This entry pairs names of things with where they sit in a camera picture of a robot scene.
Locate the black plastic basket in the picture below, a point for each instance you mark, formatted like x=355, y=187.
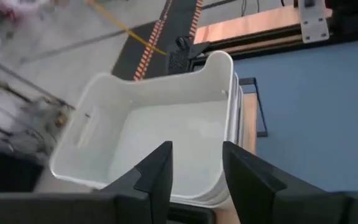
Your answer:
x=191, y=216

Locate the black table frame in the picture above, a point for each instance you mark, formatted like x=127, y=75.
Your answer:
x=253, y=39

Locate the black perforated computer tower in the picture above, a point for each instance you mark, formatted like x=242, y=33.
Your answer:
x=177, y=62

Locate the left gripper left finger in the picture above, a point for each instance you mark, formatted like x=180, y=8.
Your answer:
x=154, y=186

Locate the black striped floor mat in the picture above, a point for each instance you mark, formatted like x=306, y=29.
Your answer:
x=166, y=34

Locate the silver mounting plate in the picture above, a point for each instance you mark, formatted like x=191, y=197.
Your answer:
x=314, y=25

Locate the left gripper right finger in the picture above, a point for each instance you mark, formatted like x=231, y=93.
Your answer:
x=253, y=193

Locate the black box on floor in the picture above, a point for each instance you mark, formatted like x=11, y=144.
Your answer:
x=8, y=174

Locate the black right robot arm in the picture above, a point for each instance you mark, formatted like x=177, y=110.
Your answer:
x=346, y=15

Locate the white plastic bin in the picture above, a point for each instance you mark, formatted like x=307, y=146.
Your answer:
x=241, y=124
x=166, y=130
x=236, y=109

